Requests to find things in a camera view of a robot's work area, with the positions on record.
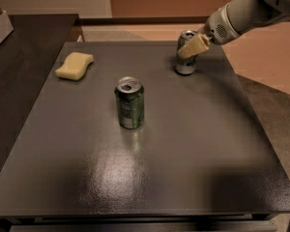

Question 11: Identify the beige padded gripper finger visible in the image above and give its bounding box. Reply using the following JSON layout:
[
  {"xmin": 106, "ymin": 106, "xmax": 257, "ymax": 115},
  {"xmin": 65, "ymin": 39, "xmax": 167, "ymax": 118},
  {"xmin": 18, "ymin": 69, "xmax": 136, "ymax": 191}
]
[{"xmin": 178, "ymin": 34, "xmax": 210, "ymax": 59}]

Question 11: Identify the dark green soda can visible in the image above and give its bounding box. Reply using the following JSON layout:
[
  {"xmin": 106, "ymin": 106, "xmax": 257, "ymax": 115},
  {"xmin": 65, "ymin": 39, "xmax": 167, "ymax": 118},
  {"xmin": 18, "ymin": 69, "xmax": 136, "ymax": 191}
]
[{"xmin": 114, "ymin": 76, "xmax": 144, "ymax": 130}]

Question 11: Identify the dark side table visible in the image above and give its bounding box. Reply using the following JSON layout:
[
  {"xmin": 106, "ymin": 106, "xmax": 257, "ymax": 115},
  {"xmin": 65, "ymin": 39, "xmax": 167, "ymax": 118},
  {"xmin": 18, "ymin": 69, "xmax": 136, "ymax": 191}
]
[{"xmin": 0, "ymin": 14, "xmax": 78, "ymax": 171}]

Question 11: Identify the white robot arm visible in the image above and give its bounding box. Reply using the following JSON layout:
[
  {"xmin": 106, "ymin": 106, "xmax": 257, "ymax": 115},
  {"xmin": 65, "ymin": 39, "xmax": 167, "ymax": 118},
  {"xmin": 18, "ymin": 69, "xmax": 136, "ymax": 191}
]
[{"xmin": 178, "ymin": 0, "xmax": 290, "ymax": 59}]

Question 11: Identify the yellow sponge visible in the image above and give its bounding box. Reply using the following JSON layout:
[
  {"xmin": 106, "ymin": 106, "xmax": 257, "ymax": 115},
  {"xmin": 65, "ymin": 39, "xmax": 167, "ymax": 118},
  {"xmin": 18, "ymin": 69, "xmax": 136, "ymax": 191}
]
[{"xmin": 55, "ymin": 52, "xmax": 94, "ymax": 81}]

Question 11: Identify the silver 7up soda can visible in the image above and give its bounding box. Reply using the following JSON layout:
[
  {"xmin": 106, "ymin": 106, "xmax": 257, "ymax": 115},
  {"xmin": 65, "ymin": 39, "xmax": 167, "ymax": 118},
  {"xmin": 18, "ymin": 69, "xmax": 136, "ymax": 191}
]
[{"xmin": 175, "ymin": 30, "xmax": 197, "ymax": 75}]

